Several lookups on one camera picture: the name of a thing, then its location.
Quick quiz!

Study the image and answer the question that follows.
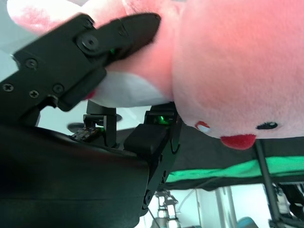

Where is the pink plush pig doll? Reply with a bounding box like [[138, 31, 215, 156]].
[[7, 0, 304, 151]]

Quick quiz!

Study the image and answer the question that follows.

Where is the black stand pole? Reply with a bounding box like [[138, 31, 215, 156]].
[[253, 139, 287, 228]]

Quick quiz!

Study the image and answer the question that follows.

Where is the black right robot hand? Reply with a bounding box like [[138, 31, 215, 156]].
[[0, 13, 184, 228]]

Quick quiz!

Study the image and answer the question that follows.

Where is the green cloth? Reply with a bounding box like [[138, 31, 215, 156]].
[[169, 157, 304, 184]]

